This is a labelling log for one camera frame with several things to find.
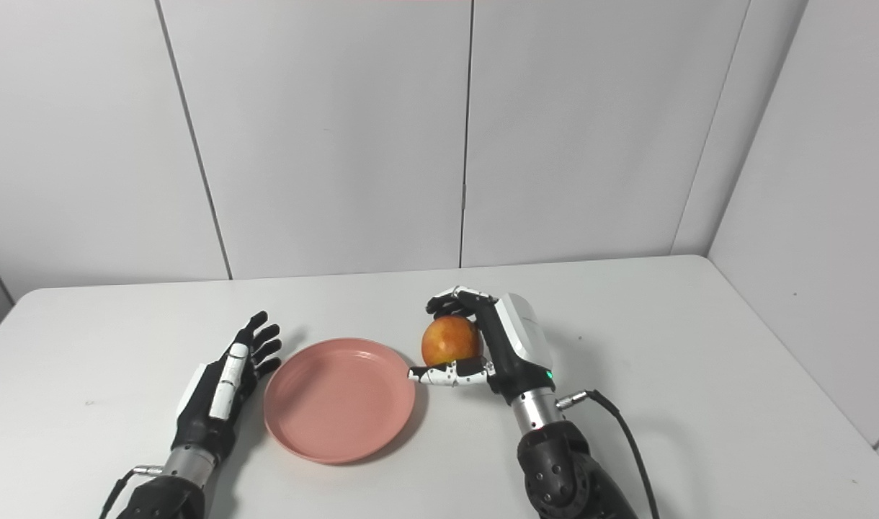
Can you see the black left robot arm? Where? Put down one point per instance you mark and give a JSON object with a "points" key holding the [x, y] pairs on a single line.
{"points": [[162, 497]]}

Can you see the red yellow apple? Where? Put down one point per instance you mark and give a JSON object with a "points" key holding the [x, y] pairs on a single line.
{"points": [[450, 342]]}

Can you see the pink round plate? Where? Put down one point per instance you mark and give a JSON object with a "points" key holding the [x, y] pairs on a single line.
{"points": [[338, 400]]}

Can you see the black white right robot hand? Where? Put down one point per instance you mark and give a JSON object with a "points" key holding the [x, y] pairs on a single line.
{"points": [[519, 346]]}

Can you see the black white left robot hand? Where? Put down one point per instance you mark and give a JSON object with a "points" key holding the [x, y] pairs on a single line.
{"points": [[205, 418]]}

